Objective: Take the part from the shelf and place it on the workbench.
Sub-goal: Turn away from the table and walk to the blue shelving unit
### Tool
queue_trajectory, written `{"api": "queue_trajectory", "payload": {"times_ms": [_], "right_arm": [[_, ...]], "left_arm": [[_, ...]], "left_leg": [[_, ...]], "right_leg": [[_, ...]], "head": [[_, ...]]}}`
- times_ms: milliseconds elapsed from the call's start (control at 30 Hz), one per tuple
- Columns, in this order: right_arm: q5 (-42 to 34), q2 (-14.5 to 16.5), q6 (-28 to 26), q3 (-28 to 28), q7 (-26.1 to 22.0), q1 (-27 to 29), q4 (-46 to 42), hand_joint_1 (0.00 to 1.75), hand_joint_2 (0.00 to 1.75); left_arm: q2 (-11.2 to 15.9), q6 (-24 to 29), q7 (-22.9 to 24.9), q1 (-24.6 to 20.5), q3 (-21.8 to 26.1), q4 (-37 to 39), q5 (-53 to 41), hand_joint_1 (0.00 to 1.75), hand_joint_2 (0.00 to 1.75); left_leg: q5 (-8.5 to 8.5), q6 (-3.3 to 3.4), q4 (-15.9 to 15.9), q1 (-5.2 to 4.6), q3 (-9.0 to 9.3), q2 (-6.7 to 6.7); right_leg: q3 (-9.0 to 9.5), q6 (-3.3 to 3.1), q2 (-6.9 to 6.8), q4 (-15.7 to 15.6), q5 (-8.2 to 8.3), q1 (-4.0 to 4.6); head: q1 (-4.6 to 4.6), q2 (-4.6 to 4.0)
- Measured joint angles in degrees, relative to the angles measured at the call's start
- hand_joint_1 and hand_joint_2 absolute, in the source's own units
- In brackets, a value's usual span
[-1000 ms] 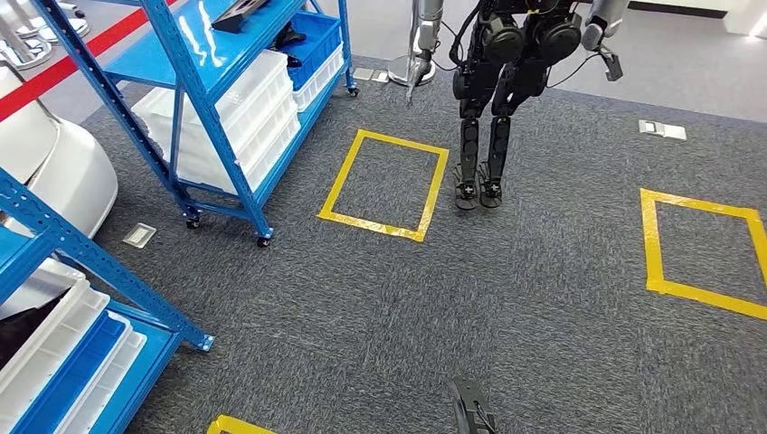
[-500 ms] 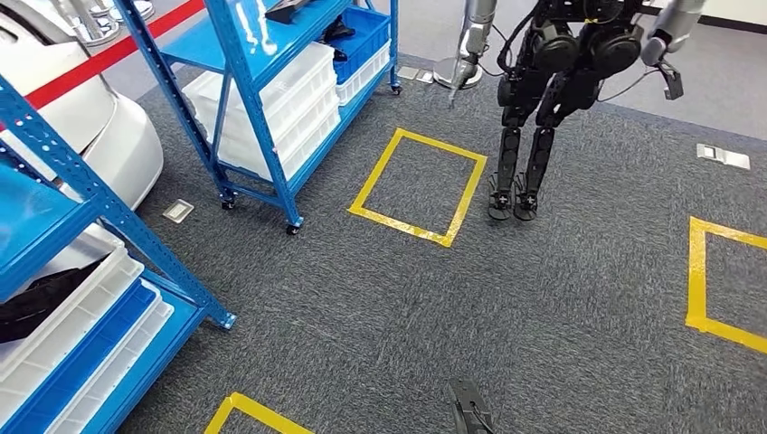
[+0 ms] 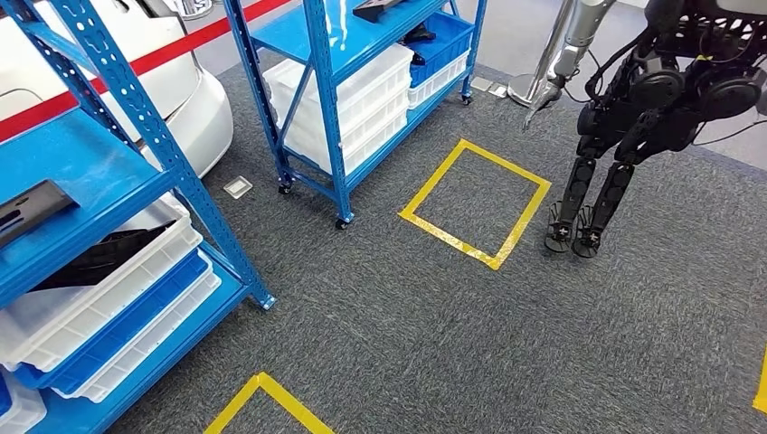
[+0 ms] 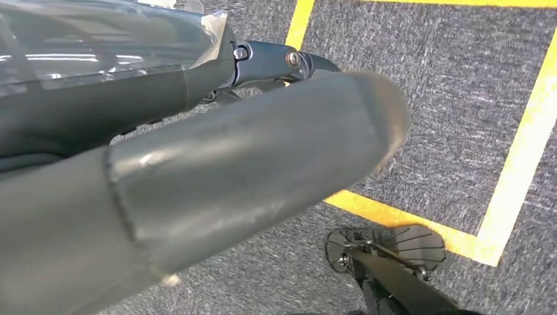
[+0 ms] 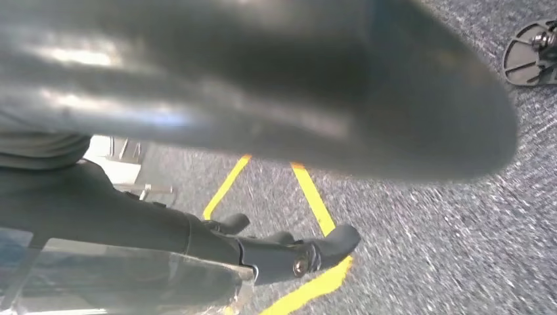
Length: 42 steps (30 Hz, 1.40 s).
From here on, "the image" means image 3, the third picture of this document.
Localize grey humanoid robot hand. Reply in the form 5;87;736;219
521;76;567;132

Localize long black plastic part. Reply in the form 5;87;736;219
352;0;410;24
0;179;80;250

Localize blue metal shelf rack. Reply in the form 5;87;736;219
0;0;278;434
223;0;489;231

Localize black ribbed plastic part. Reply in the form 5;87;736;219
28;220;178;294

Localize yellow floor tape square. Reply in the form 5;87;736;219
752;345;767;416
397;137;553;272

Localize black silver humanoid robot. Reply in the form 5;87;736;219
542;0;767;259

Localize white plastic crate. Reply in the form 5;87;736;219
272;90;414;151
0;193;204;373
0;371;48;434
407;51;471;111
51;263;223;404
281;110;410;176
262;42;416;115

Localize small black parts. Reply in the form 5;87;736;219
400;23;438;67

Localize white vehicle with red stripe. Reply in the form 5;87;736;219
0;0;235;180

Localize chrome stanchion post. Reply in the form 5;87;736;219
507;0;578;110

